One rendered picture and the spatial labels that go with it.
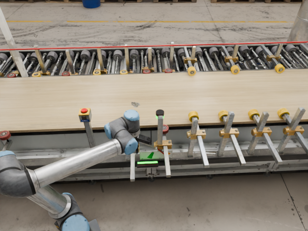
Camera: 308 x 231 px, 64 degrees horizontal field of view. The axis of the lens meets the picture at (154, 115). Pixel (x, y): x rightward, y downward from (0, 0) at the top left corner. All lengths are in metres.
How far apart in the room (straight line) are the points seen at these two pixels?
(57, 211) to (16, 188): 0.51
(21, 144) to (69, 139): 0.42
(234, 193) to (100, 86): 1.74
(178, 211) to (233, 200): 0.58
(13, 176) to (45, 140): 1.13
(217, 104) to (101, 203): 1.49
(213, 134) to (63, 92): 1.44
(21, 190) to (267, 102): 2.01
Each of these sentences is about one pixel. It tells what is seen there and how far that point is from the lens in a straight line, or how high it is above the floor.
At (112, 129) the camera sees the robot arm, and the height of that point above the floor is 1.32.
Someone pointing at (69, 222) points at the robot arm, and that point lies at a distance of 1.64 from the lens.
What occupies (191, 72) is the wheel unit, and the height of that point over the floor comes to 0.94.
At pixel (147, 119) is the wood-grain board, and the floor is 0.90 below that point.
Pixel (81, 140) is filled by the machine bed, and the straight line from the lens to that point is 2.22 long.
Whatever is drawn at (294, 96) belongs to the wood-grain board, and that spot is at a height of 0.90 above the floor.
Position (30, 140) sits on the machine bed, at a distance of 2.34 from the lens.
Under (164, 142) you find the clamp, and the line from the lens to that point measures 1.90.
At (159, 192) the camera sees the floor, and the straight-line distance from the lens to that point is 2.66.
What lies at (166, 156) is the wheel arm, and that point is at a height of 0.86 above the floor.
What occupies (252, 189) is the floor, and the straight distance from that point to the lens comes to 2.87.
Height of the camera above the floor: 2.30
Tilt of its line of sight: 43 degrees down
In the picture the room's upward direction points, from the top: straight up
